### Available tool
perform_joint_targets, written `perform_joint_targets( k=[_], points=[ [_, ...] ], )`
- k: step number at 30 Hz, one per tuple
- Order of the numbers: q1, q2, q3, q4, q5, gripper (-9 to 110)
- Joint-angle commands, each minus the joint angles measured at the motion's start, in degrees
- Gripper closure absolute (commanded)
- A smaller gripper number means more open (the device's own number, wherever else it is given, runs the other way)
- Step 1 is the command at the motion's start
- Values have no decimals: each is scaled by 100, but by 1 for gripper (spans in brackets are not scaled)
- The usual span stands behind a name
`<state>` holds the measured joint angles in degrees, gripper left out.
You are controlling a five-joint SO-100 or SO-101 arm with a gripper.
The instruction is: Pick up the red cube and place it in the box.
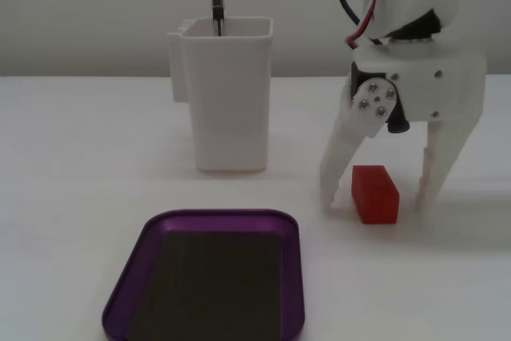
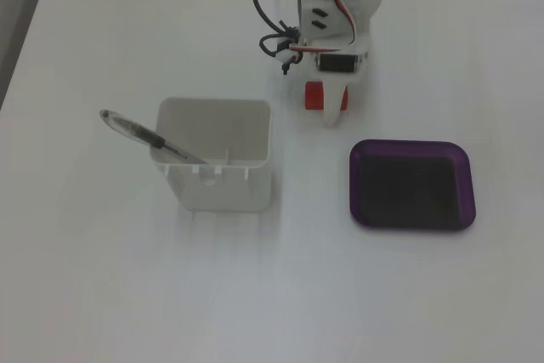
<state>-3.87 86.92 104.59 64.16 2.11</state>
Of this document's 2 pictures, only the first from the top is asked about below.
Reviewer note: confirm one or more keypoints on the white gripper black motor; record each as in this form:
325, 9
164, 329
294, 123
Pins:
433, 91

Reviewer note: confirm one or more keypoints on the red cube block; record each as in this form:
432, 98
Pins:
377, 197

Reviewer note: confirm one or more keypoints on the white plastic box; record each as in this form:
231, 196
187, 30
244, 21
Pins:
229, 101

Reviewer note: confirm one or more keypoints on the purple metal tray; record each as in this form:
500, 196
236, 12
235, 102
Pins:
215, 277

